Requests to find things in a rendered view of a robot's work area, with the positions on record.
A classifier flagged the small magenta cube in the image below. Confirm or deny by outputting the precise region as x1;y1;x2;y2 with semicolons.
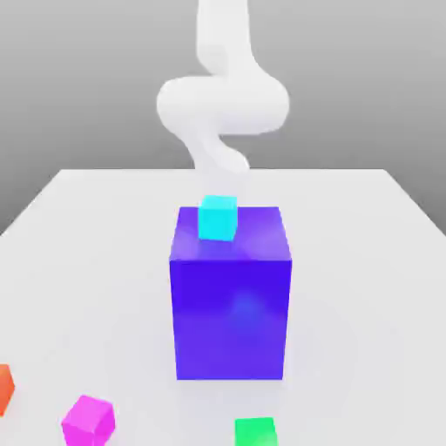
61;394;117;446

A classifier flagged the large purple box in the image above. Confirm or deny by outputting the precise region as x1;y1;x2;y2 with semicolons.
168;206;293;382

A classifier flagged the small cyan cube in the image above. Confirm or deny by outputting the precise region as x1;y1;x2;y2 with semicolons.
197;194;239;242

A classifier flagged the small orange cube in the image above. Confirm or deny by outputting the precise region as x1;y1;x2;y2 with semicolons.
0;363;17;418

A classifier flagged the small green cube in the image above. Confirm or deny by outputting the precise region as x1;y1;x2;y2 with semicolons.
233;416;279;446

